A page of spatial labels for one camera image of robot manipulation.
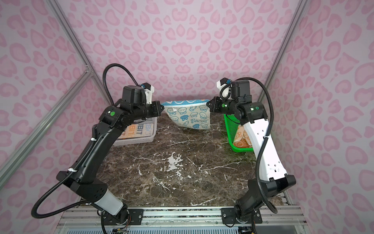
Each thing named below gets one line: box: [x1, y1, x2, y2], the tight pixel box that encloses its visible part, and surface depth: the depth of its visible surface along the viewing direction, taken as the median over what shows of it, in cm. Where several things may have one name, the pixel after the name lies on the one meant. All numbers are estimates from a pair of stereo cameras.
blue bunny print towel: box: [161, 99, 211, 130], surface depth 81 cm
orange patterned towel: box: [232, 124, 254, 149], surface depth 100 cm
